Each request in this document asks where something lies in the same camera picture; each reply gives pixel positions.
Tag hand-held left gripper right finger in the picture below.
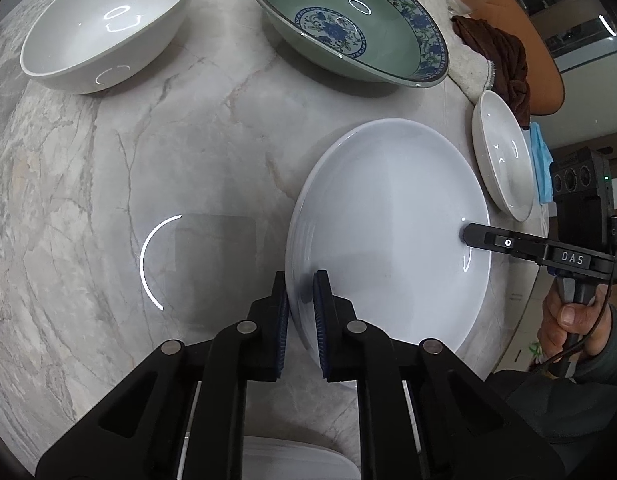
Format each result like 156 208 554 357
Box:
312 269 573 480

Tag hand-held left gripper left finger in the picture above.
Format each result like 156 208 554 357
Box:
35 270 292 480

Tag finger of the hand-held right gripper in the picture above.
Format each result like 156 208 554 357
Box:
460 222 554 266

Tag large white plate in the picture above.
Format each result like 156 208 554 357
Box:
284 118 492 383

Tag white ceramic bowl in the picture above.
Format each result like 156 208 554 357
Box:
20 0 198 95

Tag person's right forearm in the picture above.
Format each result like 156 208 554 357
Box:
489 305 617 443

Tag person's right hand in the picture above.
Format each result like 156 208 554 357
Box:
537 287 614 362

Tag blue face mask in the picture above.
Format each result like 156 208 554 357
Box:
529 121 554 204

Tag small white plate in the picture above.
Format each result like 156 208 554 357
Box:
471 90 535 222

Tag white towel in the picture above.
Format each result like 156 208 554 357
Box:
419 0 499 106

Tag brown cloth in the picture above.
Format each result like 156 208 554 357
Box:
451 16 532 128

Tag orange wooden tabletop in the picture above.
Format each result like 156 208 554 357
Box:
439 0 567 116

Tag green blue-floral bowl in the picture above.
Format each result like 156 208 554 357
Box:
246 0 449 89

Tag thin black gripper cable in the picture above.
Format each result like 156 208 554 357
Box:
531 217 617 371

